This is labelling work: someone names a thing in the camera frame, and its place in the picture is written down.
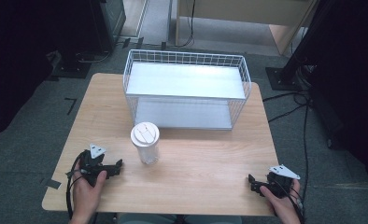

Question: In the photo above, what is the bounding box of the person's left hand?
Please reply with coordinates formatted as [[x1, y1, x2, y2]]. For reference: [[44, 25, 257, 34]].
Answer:
[[70, 161, 108, 224]]

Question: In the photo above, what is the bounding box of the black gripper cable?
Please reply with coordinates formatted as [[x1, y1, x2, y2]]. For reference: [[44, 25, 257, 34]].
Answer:
[[276, 178, 307, 224], [65, 150, 87, 220]]

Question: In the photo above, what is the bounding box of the person's right hand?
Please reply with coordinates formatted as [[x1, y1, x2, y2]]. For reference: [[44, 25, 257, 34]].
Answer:
[[259, 178, 302, 224]]

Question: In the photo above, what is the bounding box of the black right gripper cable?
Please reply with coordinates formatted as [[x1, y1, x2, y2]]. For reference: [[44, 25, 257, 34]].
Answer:
[[276, 178, 307, 224]]

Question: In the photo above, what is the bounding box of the black hanging cable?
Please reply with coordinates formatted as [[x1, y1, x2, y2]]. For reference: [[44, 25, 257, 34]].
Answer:
[[172, 0, 196, 49]]

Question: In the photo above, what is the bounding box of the black stand with base plate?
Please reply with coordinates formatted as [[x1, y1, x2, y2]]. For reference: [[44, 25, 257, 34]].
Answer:
[[264, 0, 339, 92]]

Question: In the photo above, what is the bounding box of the white wire shelf rack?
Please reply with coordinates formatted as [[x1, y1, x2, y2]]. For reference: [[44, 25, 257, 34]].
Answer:
[[122, 49, 252, 131]]

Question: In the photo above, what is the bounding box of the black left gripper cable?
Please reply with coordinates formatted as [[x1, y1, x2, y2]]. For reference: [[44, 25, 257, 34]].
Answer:
[[65, 150, 87, 220]]

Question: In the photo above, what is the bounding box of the clear cup with white lid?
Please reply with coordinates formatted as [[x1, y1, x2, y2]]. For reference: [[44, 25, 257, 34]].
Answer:
[[130, 121, 161, 165]]

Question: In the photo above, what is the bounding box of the light wooden desk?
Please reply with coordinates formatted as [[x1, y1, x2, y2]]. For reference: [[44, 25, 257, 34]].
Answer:
[[175, 0, 318, 56]]

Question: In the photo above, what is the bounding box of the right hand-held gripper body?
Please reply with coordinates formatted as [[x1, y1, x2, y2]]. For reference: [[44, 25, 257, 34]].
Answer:
[[263, 163, 302, 200]]

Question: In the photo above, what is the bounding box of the black floor cable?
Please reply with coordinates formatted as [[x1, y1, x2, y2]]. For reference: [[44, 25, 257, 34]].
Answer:
[[262, 72, 313, 216]]

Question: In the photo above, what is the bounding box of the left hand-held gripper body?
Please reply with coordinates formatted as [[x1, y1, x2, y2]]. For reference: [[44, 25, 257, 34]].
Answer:
[[78, 143, 111, 188]]

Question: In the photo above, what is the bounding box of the black cabinet on stand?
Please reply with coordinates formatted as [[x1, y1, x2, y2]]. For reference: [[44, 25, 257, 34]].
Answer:
[[50, 0, 127, 79]]

